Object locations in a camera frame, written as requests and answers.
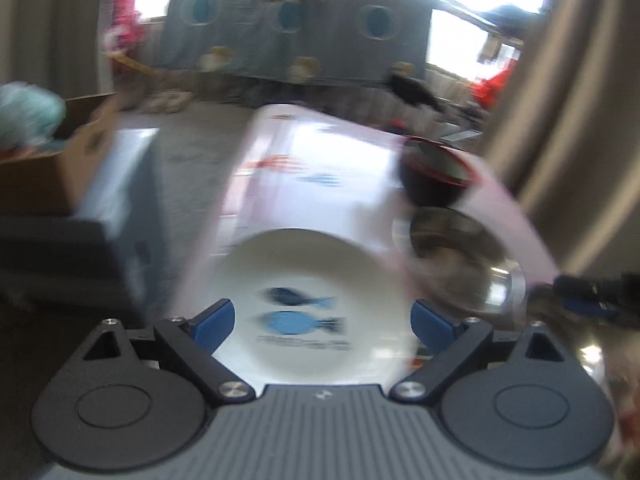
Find deep stainless steel plate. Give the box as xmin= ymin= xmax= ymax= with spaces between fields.
xmin=522 ymin=282 xmax=618 ymax=411

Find blue blanket with circles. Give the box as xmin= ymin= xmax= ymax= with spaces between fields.
xmin=152 ymin=0 xmax=433 ymax=88

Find brown cardboard box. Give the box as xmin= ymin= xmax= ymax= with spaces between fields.
xmin=0 ymin=91 xmax=123 ymax=217

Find red plastic bag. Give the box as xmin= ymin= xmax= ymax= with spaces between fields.
xmin=472 ymin=67 xmax=513 ymax=106

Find wide stainless steel plate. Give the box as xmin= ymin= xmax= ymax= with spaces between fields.
xmin=407 ymin=207 xmax=528 ymax=316

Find yellow stick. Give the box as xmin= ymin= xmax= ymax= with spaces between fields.
xmin=107 ymin=50 xmax=166 ymax=78

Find white fish print plate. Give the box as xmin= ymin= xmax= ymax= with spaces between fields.
xmin=210 ymin=228 xmax=418 ymax=396

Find pink hanging clothes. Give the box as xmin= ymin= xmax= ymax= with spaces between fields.
xmin=100 ymin=0 xmax=146 ymax=56

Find pale green plastic bag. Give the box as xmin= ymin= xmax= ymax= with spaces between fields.
xmin=0 ymin=82 xmax=67 ymax=148

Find grey storage box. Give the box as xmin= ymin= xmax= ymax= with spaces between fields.
xmin=0 ymin=127 xmax=171 ymax=311

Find beige curtain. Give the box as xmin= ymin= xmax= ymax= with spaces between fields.
xmin=0 ymin=0 xmax=108 ymax=96
xmin=480 ymin=0 xmax=640 ymax=281

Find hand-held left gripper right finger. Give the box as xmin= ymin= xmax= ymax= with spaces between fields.
xmin=389 ymin=299 xmax=563 ymax=406

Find red and black bowl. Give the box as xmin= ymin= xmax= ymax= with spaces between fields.
xmin=397 ymin=136 xmax=478 ymax=208

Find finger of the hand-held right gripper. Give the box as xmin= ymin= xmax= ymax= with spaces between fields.
xmin=554 ymin=272 xmax=640 ymax=321

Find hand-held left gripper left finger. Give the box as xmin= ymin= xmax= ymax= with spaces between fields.
xmin=82 ymin=298 xmax=257 ymax=407

